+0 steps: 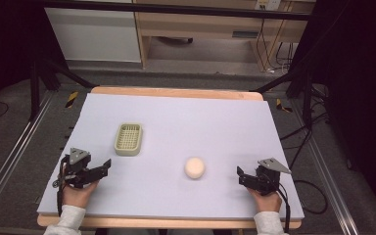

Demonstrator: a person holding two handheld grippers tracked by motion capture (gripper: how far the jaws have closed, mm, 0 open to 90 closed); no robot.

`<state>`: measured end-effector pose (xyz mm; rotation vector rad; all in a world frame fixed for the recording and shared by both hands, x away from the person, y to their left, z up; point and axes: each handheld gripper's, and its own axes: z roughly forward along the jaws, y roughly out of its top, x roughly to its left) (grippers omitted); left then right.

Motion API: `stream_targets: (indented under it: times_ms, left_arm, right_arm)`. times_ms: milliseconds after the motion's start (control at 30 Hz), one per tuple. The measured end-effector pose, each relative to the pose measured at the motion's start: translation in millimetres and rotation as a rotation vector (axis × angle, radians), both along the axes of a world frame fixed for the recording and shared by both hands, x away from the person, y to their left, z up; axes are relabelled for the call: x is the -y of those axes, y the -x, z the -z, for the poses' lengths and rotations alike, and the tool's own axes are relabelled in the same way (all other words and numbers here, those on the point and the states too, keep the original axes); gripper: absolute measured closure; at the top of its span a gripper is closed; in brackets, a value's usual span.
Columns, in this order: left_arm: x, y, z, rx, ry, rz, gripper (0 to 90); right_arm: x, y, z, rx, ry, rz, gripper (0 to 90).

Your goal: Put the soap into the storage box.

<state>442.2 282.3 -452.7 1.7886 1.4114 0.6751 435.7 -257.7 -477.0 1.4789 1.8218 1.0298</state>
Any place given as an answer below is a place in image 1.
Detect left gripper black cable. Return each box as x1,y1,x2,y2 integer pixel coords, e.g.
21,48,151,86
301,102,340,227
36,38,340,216
52,156,71,217

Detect person's right hand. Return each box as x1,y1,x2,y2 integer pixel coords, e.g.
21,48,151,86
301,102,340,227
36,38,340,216
247,187,283,213

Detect beige plastic soap dish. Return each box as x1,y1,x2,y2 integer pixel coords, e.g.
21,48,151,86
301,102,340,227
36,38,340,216
114,121,144,157

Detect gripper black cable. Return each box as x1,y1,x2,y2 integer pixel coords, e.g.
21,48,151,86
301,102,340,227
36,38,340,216
52,156,71,217
263,171,292,233

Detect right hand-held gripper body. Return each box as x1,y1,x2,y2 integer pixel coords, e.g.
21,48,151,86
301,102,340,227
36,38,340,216
243,158,292,197

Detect pale lavender table mat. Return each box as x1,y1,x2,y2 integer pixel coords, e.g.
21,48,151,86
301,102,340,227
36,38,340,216
36,93,306,221

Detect round cream soap bar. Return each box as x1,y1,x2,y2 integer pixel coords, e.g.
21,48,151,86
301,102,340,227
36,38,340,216
184,157,207,180

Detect black floor cable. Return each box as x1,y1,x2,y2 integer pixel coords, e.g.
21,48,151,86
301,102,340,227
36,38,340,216
279,112,329,215

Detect yellow black hazard tape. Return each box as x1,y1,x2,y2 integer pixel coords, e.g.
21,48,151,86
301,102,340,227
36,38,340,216
275,98,294,114
65,91,79,110

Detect person's left hand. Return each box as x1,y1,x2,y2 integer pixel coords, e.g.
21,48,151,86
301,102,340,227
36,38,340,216
62,163,100,210

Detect black metal stand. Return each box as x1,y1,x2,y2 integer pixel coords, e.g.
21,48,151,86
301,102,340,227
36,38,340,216
28,58,96,122
249,69,328,130

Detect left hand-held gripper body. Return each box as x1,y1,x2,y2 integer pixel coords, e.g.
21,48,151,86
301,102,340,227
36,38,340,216
58,147,104,190

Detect wooden table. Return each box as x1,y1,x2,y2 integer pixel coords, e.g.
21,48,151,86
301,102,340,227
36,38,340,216
36,85,303,230

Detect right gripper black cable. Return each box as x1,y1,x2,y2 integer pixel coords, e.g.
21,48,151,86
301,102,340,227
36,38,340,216
263,171,292,233

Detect aluminium floor rail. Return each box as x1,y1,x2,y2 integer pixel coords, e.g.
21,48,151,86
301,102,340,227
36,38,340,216
0,91,55,228
290,97,360,235

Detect white cabinet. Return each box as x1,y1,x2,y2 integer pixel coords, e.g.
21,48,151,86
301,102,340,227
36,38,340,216
44,0,143,64

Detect wooden desk with shelf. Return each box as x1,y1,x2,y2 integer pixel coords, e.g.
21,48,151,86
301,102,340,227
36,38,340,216
133,0,317,71

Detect hanging black cables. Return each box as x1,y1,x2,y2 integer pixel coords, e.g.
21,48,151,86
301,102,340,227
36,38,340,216
256,18,296,73

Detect black metal crossbar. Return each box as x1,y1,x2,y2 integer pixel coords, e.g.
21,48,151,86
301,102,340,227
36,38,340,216
42,0,311,22

